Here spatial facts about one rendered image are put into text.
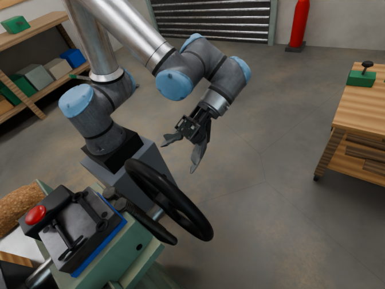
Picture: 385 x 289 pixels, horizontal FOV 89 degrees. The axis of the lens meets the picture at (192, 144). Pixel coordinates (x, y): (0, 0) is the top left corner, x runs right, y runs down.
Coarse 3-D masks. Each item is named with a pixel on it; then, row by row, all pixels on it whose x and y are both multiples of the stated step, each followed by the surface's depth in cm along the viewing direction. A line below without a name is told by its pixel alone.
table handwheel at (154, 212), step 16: (128, 160) 46; (144, 176) 40; (160, 176) 39; (144, 192) 60; (160, 192) 50; (176, 192) 38; (160, 208) 48; (176, 208) 45; (192, 208) 38; (192, 224) 56; (208, 224) 41; (208, 240) 45
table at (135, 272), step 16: (48, 192) 50; (0, 240) 42; (16, 240) 42; (32, 240) 41; (32, 256) 39; (144, 256) 37; (128, 272) 36; (144, 272) 38; (112, 288) 32; (128, 288) 35
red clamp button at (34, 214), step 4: (36, 208) 30; (40, 208) 30; (44, 208) 30; (28, 212) 30; (32, 212) 30; (36, 212) 30; (40, 212) 30; (44, 212) 30; (28, 216) 30; (32, 216) 29; (36, 216) 29; (40, 216) 30; (28, 220) 29; (32, 220) 29; (36, 220) 29; (40, 220) 30; (28, 224) 29; (32, 224) 29
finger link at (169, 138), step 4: (176, 132) 64; (164, 136) 64; (168, 136) 65; (172, 136) 66; (176, 136) 66; (180, 136) 66; (164, 140) 68; (168, 140) 67; (172, 140) 67; (164, 144) 67; (168, 144) 68
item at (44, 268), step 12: (0, 264) 29; (12, 264) 31; (48, 264) 31; (0, 276) 28; (12, 276) 29; (24, 276) 31; (36, 276) 30; (48, 276) 30; (0, 288) 26; (12, 288) 27; (24, 288) 28; (36, 288) 30; (48, 288) 33
